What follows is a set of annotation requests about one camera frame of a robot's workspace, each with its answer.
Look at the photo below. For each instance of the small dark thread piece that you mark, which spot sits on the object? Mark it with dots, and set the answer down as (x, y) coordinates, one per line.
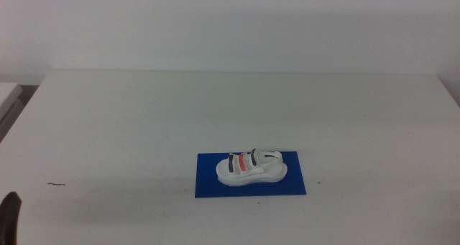
(55, 184)

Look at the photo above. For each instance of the blue rectangular mat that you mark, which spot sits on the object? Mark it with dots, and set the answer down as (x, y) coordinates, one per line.
(208, 184)

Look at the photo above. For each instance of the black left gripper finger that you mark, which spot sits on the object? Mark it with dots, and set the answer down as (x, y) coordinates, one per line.
(8, 220)

